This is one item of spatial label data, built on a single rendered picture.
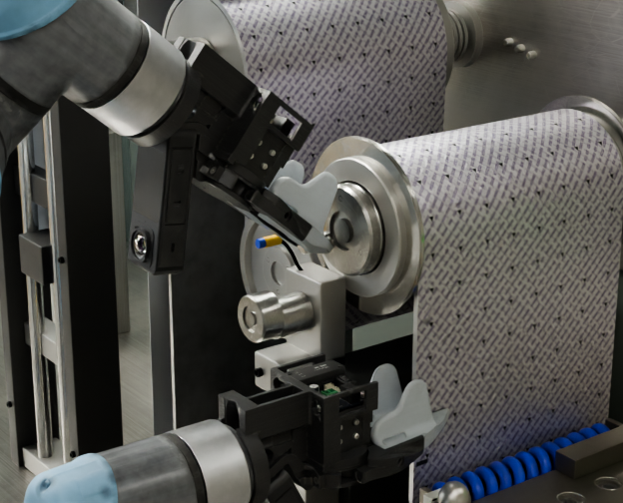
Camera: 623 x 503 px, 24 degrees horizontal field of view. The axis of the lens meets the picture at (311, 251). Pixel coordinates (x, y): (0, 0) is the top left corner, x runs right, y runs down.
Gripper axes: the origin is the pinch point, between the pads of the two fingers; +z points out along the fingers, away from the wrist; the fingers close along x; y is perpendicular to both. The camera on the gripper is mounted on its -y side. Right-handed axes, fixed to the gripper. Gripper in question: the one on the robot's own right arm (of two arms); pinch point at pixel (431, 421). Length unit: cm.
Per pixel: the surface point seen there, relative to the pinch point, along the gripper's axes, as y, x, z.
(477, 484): -5.2, -3.3, 2.4
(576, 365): 0.8, -0.3, 16.7
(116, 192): 0, 74, 11
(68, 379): -4.3, 34.3, -16.0
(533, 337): 4.9, -0.3, 11.1
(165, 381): -11.0, 41.3, -1.3
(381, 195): 19.6, 2.7, -3.5
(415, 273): 13.9, -0.8, -2.8
